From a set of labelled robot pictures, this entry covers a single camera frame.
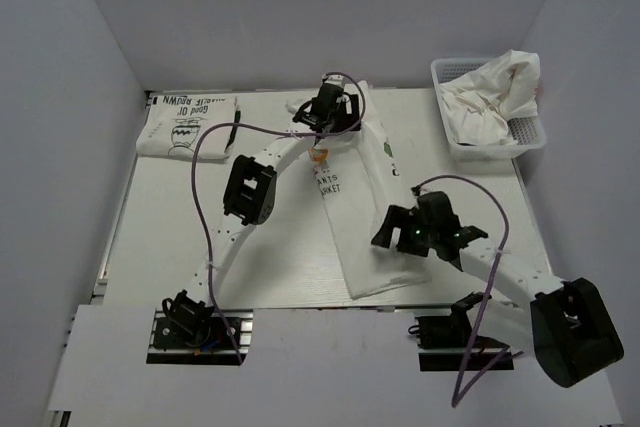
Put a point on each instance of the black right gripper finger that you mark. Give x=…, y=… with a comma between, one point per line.
x=466, y=235
x=396, y=217

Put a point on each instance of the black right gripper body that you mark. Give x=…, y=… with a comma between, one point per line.
x=417, y=238

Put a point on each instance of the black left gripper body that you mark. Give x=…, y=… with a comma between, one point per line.
x=343, y=122

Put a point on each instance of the white cartoon print t-shirt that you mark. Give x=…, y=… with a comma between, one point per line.
x=357, y=178

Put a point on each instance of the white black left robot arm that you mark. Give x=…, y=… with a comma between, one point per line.
x=249, y=200

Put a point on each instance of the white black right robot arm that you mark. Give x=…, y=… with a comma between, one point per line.
x=564, y=324

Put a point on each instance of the white perforated plastic basket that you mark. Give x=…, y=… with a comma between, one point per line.
x=528, y=132

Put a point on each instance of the crumpled white t-shirt in basket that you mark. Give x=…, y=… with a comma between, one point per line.
x=480, y=103

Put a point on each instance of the folded white Charlie Brown t-shirt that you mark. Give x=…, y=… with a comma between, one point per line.
x=175, y=123

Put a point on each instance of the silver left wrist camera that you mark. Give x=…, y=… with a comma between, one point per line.
x=335, y=80

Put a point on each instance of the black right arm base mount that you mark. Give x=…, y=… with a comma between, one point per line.
x=460, y=347

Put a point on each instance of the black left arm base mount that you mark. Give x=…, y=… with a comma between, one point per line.
x=186, y=332

